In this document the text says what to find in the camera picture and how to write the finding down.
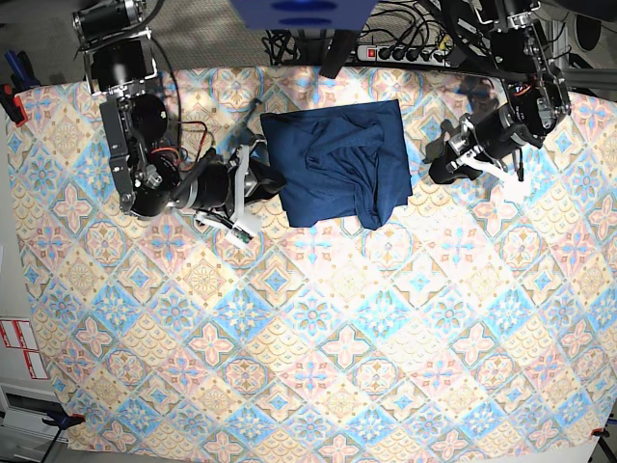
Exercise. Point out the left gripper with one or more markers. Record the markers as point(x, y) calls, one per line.
point(494, 137)

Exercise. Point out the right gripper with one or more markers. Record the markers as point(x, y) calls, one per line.
point(227, 188)

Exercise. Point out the blue long-sleeve T-shirt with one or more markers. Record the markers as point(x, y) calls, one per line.
point(339, 162)

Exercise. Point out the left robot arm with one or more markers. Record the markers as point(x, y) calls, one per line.
point(537, 99)

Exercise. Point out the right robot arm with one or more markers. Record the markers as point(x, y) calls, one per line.
point(151, 171)

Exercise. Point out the patterned tile tablecloth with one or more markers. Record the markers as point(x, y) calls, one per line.
point(466, 328)

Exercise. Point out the white power strip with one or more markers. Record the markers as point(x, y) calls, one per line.
point(396, 55)

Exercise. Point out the red black clamp left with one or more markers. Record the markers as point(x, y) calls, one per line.
point(13, 105)

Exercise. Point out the blue clamp upper left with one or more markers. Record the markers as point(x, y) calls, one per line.
point(23, 76)

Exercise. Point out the blue clamp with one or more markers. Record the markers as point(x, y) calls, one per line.
point(23, 76)
point(62, 421)

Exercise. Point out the red white label stickers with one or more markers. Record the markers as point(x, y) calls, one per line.
point(18, 343)

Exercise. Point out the orange clamp lower right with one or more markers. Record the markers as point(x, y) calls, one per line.
point(601, 432)

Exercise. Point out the blue clamp lower left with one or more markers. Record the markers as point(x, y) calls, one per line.
point(62, 421)

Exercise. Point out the dark red black post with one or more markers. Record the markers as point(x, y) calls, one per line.
point(342, 44)

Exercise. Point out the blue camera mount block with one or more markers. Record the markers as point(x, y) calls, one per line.
point(304, 14)

